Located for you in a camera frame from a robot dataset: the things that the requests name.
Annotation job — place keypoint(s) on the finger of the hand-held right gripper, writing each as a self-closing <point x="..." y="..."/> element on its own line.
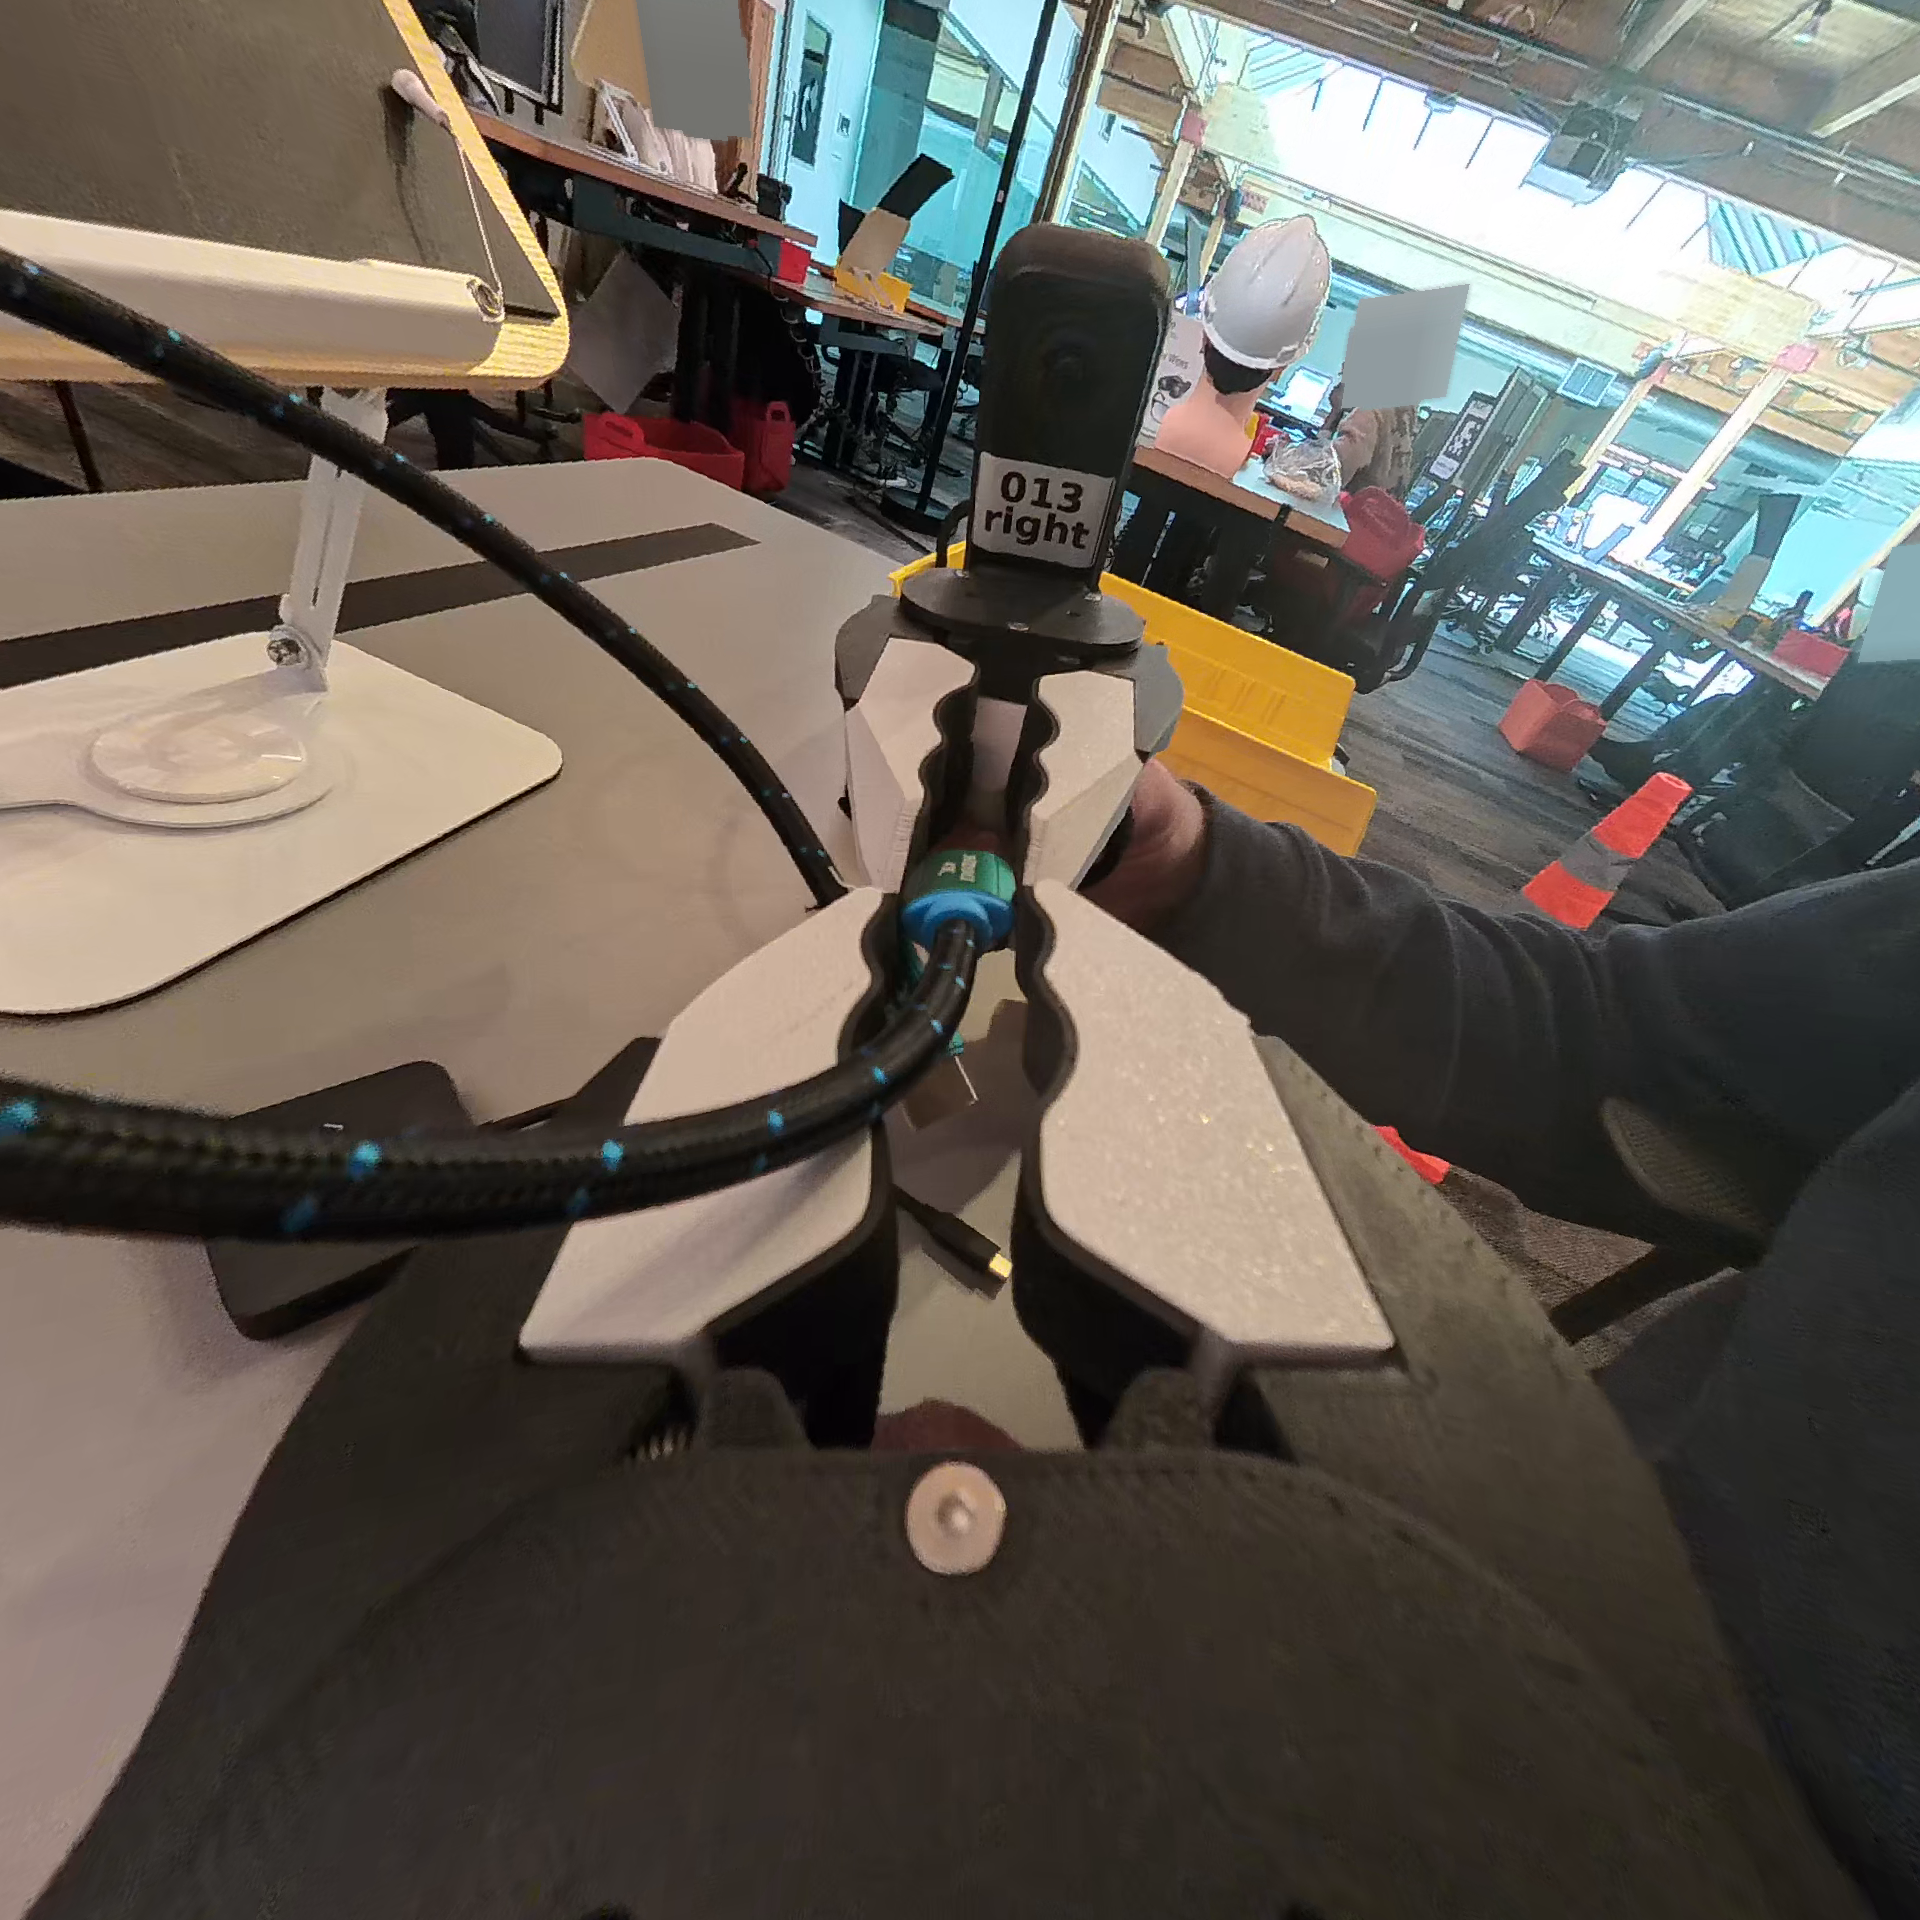
<point x="888" y="751"/>
<point x="1095" y="765"/>

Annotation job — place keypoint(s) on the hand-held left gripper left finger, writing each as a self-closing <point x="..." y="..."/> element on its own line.
<point x="661" y="1276"/>

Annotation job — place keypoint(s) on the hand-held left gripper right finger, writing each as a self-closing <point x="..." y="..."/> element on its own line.
<point x="1184" y="1200"/>

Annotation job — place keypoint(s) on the yellow divided storage bin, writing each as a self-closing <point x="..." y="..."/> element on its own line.
<point x="1261" y="705"/>

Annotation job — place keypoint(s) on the black and silver usb hub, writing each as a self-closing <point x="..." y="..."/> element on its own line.
<point x="301" y="1290"/>

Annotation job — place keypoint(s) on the person's right forearm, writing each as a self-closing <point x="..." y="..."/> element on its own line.
<point x="1501" y="990"/>

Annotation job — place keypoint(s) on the person's right hand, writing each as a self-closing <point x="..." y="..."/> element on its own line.
<point x="1163" y="856"/>

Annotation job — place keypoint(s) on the white printed box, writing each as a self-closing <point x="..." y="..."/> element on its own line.
<point x="1174" y="399"/>

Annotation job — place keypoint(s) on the red plastic bin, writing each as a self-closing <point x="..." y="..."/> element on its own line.
<point x="661" y="447"/>
<point x="762" y="442"/>

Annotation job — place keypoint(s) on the clear plastic bag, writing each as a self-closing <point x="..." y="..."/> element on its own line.
<point x="1301" y="469"/>

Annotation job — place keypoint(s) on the small yellow bin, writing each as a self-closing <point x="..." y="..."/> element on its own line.
<point x="869" y="285"/>

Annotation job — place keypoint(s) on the mannequin head with hard hat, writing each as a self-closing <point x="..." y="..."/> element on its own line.
<point x="1267" y="316"/>

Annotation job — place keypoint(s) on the salmon plastic bin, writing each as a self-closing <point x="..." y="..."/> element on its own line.
<point x="1554" y="727"/>

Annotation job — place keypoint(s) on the black mesh office chair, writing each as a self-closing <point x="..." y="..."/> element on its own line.
<point x="1664" y="1184"/>

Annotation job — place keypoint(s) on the white hanging paper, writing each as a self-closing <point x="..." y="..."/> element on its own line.
<point x="623" y="340"/>

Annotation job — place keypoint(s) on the orange traffic cone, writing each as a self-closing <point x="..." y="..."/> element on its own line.
<point x="1606" y="856"/>

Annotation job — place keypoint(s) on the white wooden laptop stand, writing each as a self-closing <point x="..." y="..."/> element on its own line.
<point x="301" y="839"/>

